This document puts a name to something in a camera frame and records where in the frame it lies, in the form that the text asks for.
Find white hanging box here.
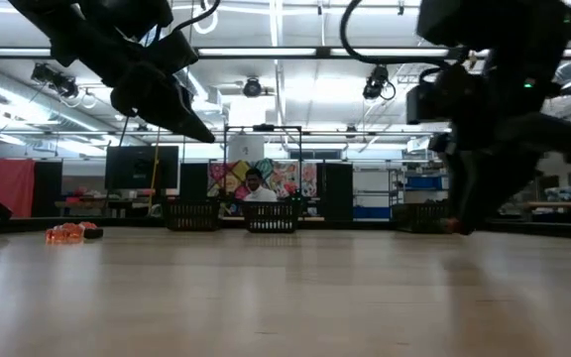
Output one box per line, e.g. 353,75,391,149
227,134,266,163

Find black ceiling camera cluster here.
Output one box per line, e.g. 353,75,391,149
30,62,81,99

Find white cabinet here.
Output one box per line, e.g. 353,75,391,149
353,168,392,207

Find black monitor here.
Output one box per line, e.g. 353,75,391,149
105,145,180,190

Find black slotted plastic basket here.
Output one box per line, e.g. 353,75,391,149
240,199,300,234
393,201,453,234
163,197,221,232

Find red fabric panel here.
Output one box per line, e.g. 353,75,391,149
0,158,37,219

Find black metal gantry frame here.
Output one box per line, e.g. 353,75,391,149
222,123,303,204

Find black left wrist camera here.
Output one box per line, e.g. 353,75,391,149
141,28,200,75

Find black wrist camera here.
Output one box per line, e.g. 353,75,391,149
141,28,200,75
405,63,465,125

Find black upright panel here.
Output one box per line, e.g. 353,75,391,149
179,162,210,202
32,159,64,218
316,162,355,222

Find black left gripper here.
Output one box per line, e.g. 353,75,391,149
109,61,216,145

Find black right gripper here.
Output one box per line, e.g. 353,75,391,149
427,53,555,234

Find blue storage bins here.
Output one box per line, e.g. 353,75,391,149
406,176,449,191

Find yellow pole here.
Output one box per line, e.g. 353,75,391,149
148,126,162,209

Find black camera with cable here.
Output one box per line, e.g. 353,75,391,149
362,63,398,102

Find black aluminium table frame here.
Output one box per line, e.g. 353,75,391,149
0,213,571,238

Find black overhead camera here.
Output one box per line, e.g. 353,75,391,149
242,77,265,99

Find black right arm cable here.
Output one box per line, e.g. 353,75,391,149
338,0,453,68

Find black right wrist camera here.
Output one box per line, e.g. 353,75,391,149
405,63,465,125

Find wooden workbench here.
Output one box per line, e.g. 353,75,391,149
525,199,571,210

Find colourful patchwork mural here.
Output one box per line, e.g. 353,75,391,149
207,158,318,217

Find person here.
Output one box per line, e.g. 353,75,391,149
242,167,280,203

